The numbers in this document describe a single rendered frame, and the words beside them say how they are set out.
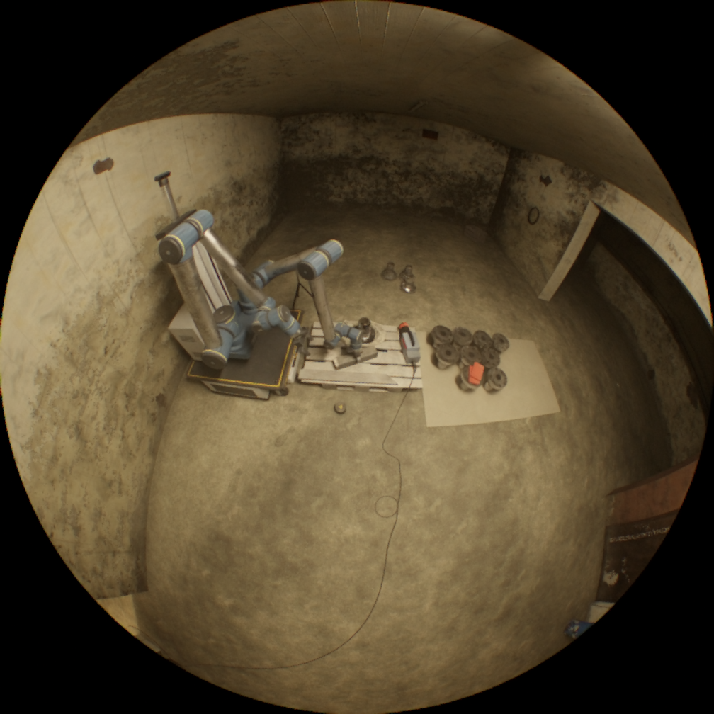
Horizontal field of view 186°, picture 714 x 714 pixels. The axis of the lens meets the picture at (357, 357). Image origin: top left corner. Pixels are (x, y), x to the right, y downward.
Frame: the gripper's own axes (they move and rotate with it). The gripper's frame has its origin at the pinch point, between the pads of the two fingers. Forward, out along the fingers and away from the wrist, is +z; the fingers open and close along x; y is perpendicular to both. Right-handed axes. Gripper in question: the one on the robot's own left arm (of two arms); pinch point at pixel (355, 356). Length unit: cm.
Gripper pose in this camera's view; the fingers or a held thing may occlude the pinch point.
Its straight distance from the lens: 221.2
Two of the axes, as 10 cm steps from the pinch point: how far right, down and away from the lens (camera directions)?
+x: -3.8, -7.7, 5.2
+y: 9.3, -3.0, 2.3
